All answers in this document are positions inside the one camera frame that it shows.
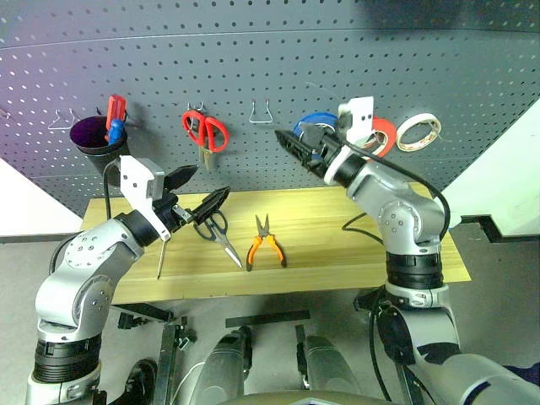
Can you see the blue tape roll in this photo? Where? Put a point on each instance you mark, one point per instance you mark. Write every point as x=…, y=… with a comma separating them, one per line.
x=312, y=117

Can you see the grey rounded leg cover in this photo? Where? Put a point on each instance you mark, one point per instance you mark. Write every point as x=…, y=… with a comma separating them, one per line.
x=329, y=367
x=223, y=371

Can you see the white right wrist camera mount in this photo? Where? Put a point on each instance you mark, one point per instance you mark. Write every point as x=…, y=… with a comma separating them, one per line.
x=360, y=118

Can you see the black plastic cup holder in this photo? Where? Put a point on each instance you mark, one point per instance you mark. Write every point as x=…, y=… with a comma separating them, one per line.
x=109, y=164

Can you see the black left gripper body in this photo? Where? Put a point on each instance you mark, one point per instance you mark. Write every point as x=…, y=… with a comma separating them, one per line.
x=171, y=211

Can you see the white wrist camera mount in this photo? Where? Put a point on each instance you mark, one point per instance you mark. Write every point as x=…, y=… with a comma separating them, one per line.
x=360, y=118
x=135, y=177

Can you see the black rounded robot foot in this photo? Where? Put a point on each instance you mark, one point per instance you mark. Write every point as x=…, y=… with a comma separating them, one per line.
x=141, y=379

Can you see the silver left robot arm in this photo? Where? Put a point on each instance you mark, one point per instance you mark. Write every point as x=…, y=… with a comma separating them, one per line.
x=84, y=253

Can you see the orange black pliers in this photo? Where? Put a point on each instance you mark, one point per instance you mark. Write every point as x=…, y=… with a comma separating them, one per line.
x=263, y=232

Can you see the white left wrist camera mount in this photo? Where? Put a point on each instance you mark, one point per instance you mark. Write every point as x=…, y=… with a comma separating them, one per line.
x=135, y=177

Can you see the dark grey pegboard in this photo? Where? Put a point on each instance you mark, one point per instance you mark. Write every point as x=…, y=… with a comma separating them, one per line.
x=270, y=63

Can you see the wide red tape roll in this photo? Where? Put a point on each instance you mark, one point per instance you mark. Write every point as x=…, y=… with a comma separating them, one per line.
x=386, y=126

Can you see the grey robot chest cover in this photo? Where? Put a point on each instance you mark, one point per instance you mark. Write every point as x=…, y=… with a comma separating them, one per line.
x=312, y=398

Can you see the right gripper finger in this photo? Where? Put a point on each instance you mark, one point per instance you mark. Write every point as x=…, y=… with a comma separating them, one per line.
x=313, y=135
x=297, y=147

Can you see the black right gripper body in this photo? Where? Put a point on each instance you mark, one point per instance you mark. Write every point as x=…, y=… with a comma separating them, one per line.
x=329, y=156

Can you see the orange black screwdriver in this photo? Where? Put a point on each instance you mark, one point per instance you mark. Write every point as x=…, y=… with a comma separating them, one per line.
x=160, y=261

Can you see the red utility knife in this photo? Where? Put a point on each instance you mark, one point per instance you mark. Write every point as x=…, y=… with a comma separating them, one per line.
x=116, y=107

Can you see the white tape roll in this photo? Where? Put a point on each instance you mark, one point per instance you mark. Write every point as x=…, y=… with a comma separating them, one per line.
x=417, y=117

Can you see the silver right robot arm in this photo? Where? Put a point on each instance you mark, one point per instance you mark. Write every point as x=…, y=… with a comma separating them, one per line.
x=401, y=211

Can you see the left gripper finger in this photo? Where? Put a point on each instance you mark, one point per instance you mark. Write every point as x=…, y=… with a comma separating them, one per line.
x=179, y=179
x=211, y=204

